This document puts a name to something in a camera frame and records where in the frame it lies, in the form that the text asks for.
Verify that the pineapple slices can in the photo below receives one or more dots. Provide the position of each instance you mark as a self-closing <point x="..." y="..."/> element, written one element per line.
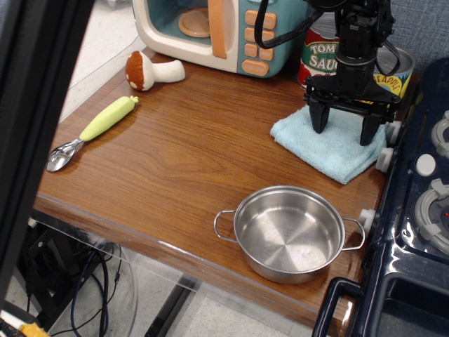
<point x="398" y="82"/>

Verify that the plush brown mushroom toy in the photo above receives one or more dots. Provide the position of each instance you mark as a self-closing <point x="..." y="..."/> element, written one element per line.
<point x="142" y="73"/>

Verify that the black table frame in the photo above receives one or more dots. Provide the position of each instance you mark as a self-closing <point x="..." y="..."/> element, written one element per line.
<point x="52" y="268"/>

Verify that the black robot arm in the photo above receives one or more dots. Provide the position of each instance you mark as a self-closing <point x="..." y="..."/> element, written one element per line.
<point x="362" y="27"/>

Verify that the dark blue toy stove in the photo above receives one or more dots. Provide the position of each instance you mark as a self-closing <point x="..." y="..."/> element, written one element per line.
<point x="404" y="288"/>

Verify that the tomato sauce can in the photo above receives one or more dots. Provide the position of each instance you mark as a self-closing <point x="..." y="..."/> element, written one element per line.
<point x="318" y="51"/>

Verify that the stainless steel pot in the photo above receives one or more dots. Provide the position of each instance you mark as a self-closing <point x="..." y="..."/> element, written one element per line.
<point x="290" y="235"/>

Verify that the green handled ice cream scoop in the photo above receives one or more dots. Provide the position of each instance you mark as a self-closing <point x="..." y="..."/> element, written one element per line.
<point x="106" y="119"/>

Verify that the light blue cloth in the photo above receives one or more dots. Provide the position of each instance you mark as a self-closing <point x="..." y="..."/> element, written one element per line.
<point x="336" y="151"/>

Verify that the white stove knob middle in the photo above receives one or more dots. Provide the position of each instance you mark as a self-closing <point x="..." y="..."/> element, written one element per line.
<point x="384" y="159"/>

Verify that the white stove knob top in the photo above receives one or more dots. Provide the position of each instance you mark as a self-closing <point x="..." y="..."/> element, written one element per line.
<point x="392" y="131"/>

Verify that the toy microwave teal and cream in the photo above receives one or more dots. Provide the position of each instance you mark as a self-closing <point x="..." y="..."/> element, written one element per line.
<point x="215" y="34"/>

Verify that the white stove knob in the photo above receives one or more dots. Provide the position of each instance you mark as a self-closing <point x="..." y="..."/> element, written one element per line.
<point x="384" y="159"/>
<point x="367" y="220"/>
<point x="392" y="131"/>

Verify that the white stove knob bottom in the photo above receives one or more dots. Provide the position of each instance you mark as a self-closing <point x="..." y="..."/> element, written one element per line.
<point x="367" y="220"/>

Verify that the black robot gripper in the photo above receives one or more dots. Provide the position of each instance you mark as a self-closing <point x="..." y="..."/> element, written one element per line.
<point x="352" y="89"/>

